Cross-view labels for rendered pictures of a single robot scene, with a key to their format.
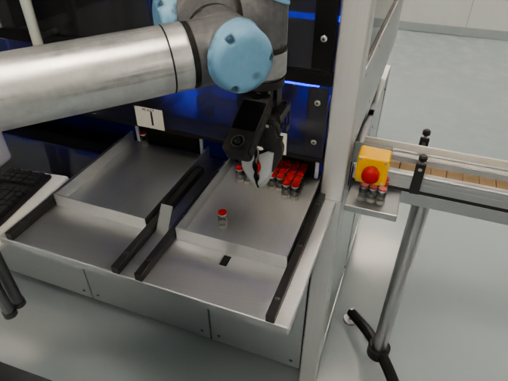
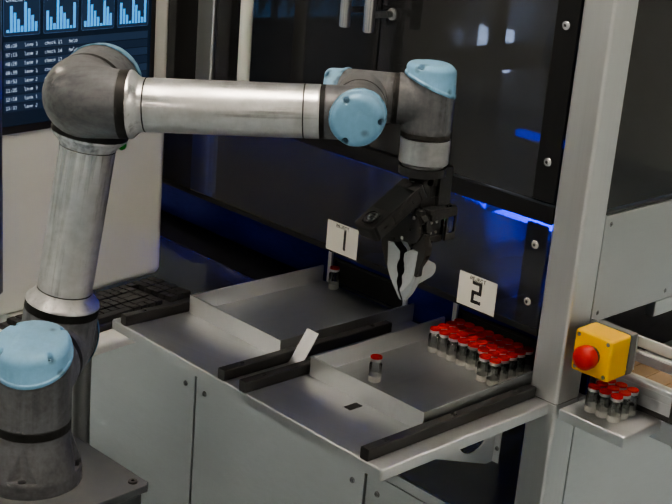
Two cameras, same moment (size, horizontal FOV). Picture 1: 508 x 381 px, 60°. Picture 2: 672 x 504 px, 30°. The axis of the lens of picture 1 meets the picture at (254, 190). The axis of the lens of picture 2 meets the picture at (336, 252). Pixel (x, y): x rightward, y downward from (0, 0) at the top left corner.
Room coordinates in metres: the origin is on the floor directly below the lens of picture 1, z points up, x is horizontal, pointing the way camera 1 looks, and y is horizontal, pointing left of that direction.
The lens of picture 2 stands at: (-1.04, -0.65, 1.75)
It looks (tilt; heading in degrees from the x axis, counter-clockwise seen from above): 18 degrees down; 24
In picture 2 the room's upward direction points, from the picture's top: 5 degrees clockwise
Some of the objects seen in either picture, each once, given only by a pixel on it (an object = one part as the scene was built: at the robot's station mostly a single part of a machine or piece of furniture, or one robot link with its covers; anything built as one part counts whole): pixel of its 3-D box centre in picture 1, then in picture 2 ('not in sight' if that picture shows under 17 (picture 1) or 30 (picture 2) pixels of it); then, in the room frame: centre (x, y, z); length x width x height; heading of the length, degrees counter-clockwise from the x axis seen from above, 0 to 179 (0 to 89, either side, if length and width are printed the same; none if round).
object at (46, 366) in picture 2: not in sight; (33, 374); (0.33, 0.44, 0.96); 0.13 x 0.12 x 0.14; 23
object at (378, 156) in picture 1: (373, 164); (603, 350); (0.86, -0.28, 0.99); 0.08 x 0.07 x 0.07; 159
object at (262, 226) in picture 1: (256, 202); (433, 369); (0.84, -0.01, 0.90); 0.34 x 0.26 x 0.04; 160
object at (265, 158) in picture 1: (270, 163); (420, 272); (0.66, -0.03, 1.13); 0.06 x 0.03 x 0.09; 159
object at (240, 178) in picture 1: (267, 180); (467, 354); (0.92, -0.04, 0.90); 0.18 x 0.02 x 0.05; 70
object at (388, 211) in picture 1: (373, 196); (614, 417); (0.90, -0.31, 0.87); 0.14 x 0.13 x 0.02; 159
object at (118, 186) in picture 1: (137, 174); (302, 308); (0.96, 0.31, 0.90); 0.34 x 0.26 x 0.04; 159
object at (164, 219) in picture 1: (153, 233); (282, 355); (0.72, 0.22, 0.91); 0.14 x 0.03 x 0.06; 159
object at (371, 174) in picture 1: (370, 174); (587, 357); (0.82, -0.27, 0.99); 0.04 x 0.04 x 0.04; 69
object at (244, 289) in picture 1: (183, 212); (336, 359); (0.84, 0.18, 0.87); 0.70 x 0.48 x 0.02; 69
